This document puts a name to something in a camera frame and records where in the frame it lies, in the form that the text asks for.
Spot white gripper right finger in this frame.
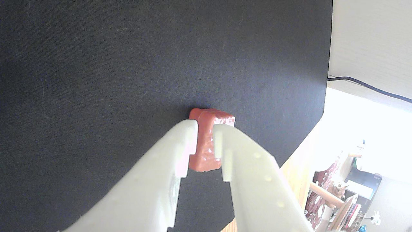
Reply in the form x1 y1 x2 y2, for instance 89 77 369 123
212 124 314 232

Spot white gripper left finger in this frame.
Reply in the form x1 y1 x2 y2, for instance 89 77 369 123
64 119 198 232

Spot red block toy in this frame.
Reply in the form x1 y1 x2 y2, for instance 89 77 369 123
188 108 236 172

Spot red patterned fabric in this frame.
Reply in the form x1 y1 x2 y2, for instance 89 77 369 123
304 159 342 229

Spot wooden rod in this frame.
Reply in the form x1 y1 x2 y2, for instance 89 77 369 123
310 182 345 208

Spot black box appliance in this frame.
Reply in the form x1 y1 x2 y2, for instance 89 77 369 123
344 166 383 213

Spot black mat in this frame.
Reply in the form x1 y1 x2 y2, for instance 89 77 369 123
0 0 333 232

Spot leaning wooden frame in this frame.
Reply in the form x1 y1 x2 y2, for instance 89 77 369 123
328 193 366 232

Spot thin black cable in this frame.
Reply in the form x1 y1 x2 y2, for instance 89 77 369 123
327 76 412 104

